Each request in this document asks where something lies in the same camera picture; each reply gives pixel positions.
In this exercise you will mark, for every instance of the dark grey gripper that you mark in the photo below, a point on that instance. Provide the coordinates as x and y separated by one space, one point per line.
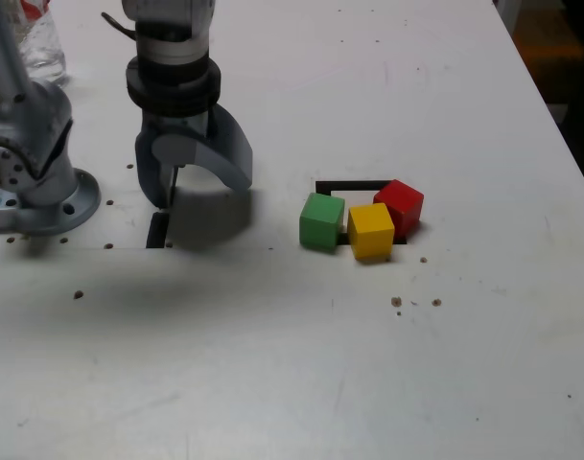
176 123

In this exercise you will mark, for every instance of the green cube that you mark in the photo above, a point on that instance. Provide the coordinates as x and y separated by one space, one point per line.
320 223

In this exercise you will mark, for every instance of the yellow cube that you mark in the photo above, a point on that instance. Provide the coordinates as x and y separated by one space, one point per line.
372 232

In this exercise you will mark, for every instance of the red cube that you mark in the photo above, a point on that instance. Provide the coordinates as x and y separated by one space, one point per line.
401 203

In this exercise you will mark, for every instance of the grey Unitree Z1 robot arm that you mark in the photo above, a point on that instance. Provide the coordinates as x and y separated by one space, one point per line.
37 120

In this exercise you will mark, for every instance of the black tape strip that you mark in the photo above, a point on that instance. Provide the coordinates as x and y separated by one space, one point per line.
156 230

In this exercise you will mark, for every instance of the clear plastic bottle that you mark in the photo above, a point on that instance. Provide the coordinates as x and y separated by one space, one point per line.
44 43

